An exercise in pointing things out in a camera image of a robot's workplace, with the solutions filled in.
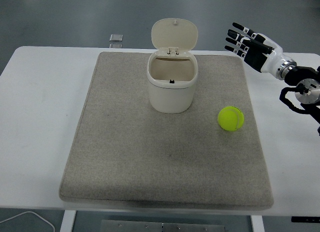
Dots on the beige felt mat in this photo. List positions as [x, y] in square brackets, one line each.
[150, 154]

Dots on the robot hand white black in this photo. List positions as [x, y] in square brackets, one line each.
[257, 55]

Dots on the yellow tennis ball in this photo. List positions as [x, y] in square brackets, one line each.
[230, 118]

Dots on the grey metal plate with screws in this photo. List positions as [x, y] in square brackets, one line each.
[130, 227]

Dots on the black table control panel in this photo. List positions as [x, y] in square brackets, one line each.
[305, 219]

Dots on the cream bin with hinged lid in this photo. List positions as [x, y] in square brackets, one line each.
[171, 97]

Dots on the white table leg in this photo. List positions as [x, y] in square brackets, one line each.
[257, 224]
[67, 222]

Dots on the square metal floor plate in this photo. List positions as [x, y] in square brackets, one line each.
[116, 37]
[115, 45]

